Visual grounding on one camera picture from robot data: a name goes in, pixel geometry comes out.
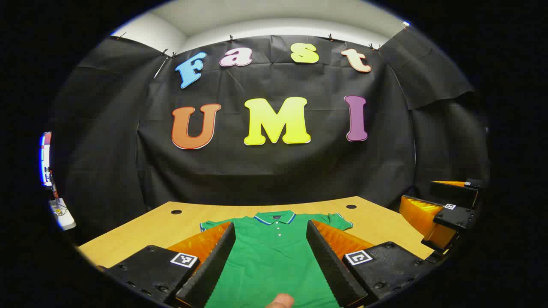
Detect black backdrop cloth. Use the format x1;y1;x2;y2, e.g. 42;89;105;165
49;26;491;244

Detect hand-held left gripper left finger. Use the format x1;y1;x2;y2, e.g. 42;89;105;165
98;222;237;308

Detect green T-shirt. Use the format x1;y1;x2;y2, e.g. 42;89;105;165
200;210;354;308

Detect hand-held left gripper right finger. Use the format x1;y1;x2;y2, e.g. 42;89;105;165
306;219;435;308

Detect computer monitor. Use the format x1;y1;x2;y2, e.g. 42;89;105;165
40;132;53;187

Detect white device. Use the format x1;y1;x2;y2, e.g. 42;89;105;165
49;198;77;231

